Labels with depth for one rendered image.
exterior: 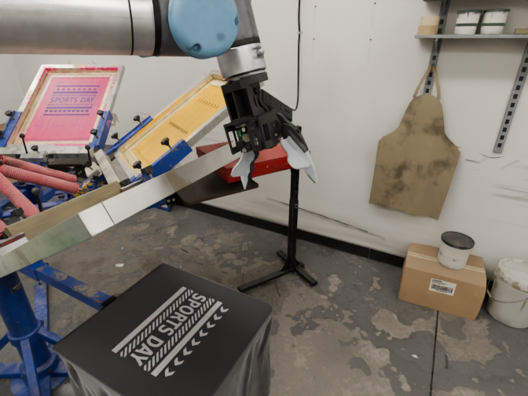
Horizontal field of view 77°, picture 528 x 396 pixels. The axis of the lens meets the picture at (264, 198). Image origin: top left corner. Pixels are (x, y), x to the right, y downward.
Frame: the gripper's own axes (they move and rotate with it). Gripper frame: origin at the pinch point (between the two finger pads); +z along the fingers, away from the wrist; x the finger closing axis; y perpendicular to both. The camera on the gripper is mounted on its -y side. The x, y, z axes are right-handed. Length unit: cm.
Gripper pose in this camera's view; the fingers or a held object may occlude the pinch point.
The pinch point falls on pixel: (280, 185)
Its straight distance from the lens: 62.3
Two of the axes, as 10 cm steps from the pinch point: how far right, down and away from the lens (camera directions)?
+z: 2.6, 9.2, 2.9
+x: 8.4, -0.6, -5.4
